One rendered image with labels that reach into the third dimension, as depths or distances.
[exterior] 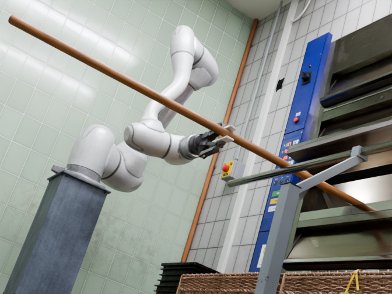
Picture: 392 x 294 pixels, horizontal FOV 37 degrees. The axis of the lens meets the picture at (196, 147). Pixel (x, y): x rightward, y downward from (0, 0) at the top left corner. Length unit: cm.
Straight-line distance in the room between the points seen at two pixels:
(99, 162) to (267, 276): 114
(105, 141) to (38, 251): 54
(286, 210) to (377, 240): 67
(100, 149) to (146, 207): 79
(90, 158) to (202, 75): 64
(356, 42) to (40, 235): 165
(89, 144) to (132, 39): 106
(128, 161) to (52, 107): 66
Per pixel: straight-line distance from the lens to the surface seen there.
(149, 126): 221
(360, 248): 225
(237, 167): 310
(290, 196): 163
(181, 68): 251
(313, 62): 302
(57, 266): 236
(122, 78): 188
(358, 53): 283
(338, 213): 241
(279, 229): 159
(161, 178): 326
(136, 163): 263
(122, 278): 312
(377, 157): 237
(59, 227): 237
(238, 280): 186
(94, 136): 251
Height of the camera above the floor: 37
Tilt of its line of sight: 22 degrees up
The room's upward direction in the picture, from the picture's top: 18 degrees clockwise
